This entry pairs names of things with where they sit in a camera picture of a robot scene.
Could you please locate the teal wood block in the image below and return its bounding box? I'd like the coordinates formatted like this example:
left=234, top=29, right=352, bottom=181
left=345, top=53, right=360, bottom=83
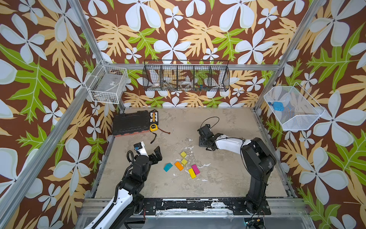
left=164, top=163, right=173, bottom=172

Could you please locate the white wire basket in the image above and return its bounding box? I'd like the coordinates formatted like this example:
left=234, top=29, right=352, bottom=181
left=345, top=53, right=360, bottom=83
left=85, top=65, right=129, bottom=104
left=264, top=83, right=326, bottom=132

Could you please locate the black and red tool case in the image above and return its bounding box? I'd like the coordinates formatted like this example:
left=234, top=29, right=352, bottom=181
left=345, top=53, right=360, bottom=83
left=112, top=110, right=150, bottom=136

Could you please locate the orange wood block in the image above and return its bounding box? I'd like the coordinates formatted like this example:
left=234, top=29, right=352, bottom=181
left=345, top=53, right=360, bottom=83
left=175, top=161, right=184, bottom=171

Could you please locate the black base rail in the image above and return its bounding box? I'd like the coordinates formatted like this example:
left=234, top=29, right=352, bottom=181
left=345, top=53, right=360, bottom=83
left=137, top=197, right=272, bottom=216

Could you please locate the white wire basket left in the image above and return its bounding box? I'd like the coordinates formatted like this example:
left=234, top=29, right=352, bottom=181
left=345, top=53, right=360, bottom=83
left=85, top=65, right=129, bottom=104

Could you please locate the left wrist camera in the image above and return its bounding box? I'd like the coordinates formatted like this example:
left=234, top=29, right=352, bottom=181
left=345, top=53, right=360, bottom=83
left=133, top=142, right=148, bottom=156

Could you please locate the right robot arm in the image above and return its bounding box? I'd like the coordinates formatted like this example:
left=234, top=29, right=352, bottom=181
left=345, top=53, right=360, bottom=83
left=197, top=124, right=276, bottom=214

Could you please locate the black wire basket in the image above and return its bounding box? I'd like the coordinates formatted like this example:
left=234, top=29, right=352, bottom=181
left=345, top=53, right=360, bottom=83
left=142, top=60, right=230, bottom=92

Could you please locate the blue object in basket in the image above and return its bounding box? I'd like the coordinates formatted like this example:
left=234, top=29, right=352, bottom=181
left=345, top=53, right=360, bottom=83
left=268, top=101, right=285, bottom=112

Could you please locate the white wire basket right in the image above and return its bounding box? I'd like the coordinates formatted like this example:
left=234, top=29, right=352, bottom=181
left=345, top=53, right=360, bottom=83
left=264, top=83, right=326, bottom=132

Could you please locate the magenta wood block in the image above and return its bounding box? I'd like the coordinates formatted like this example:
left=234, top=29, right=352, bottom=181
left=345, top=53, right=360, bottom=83
left=192, top=165, right=200, bottom=175

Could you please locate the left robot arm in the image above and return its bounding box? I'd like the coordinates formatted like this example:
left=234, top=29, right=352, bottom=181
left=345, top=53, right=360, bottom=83
left=86, top=142, right=163, bottom=229

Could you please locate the yellow long block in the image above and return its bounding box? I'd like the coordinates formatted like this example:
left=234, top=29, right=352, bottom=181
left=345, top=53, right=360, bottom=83
left=188, top=169, right=196, bottom=179

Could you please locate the yellow tape measure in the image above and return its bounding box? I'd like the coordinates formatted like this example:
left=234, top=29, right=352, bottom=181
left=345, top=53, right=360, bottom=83
left=150, top=124, right=159, bottom=132

